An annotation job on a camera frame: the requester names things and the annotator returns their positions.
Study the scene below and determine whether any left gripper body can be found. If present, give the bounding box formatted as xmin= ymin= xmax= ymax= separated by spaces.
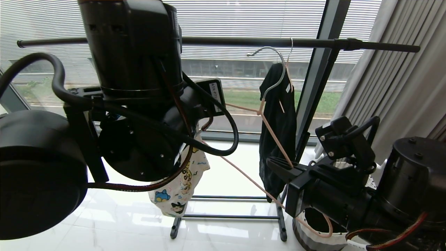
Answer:
xmin=99 ymin=78 xmax=227 ymax=182

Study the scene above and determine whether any pink clothes hanger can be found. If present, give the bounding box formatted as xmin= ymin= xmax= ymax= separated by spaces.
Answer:
xmin=278 ymin=38 xmax=295 ymax=114
xmin=219 ymin=46 xmax=333 ymax=238

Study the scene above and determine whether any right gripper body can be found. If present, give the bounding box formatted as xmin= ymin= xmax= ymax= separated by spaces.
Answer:
xmin=285 ymin=163 xmax=377 ymax=230

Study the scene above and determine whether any black clothes rack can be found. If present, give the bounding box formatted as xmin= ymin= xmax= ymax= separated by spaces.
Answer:
xmin=17 ymin=37 xmax=420 ymax=242

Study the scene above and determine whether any beige curtain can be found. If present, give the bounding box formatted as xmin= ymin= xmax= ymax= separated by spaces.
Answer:
xmin=315 ymin=0 xmax=446 ymax=164

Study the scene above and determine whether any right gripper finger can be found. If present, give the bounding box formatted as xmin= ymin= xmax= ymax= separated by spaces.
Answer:
xmin=268 ymin=164 xmax=309 ymax=182
xmin=267 ymin=156 xmax=308 ymax=172

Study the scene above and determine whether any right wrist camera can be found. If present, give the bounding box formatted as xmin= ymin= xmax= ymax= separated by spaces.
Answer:
xmin=315 ymin=116 xmax=377 ymax=168

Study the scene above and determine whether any white laundry basket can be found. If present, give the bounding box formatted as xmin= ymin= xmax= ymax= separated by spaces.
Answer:
xmin=292 ymin=157 xmax=387 ymax=251

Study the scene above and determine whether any cream printed garment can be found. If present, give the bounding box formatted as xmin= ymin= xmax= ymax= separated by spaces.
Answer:
xmin=148 ymin=132 xmax=210 ymax=218

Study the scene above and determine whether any window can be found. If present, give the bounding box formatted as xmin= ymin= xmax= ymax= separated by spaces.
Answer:
xmin=0 ymin=0 xmax=382 ymax=145

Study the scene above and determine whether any black garment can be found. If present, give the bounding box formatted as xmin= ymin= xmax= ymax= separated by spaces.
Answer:
xmin=259 ymin=63 xmax=297 ymax=203

